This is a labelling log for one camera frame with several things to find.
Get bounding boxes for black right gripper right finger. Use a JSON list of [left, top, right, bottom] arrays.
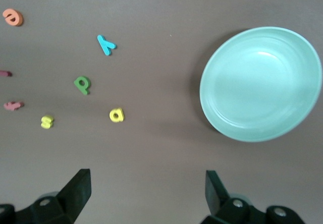
[[200, 170, 307, 224]]

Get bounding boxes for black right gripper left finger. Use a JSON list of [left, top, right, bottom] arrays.
[[0, 168, 91, 224]]

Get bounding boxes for yellow foam letter a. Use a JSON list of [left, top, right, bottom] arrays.
[[109, 107, 125, 123]]

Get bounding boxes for green foam letter p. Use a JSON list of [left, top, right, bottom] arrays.
[[73, 76, 91, 95]]

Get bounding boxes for cyan foam letter y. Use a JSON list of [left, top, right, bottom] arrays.
[[97, 34, 117, 57]]

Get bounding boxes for yellow foam letter s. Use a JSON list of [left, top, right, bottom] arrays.
[[40, 115, 55, 129]]

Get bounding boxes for pink foam letter f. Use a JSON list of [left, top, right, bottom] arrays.
[[3, 101, 25, 111]]

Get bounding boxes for mint green plate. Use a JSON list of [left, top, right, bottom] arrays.
[[199, 26, 323, 143]]

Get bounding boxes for orange foam letter e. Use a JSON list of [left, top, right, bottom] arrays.
[[2, 8, 24, 27]]

